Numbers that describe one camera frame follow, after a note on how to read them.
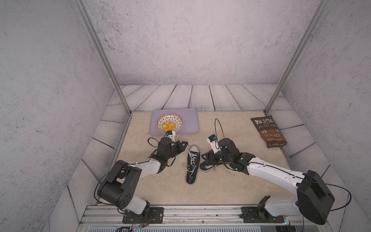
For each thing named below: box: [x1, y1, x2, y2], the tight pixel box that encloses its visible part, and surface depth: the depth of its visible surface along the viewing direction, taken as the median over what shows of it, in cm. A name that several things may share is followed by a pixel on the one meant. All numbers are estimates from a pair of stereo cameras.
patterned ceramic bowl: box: [156, 113, 185, 134], surface depth 114 cm
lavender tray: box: [149, 107, 200, 136], surface depth 117 cm
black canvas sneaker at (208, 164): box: [199, 158, 225, 173], surface depth 81 cm
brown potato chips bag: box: [250, 115, 288, 149], surface depth 107 cm
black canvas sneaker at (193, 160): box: [185, 145, 201, 186], surface depth 88 cm
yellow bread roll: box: [161, 121, 176, 132], surface depth 110 cm
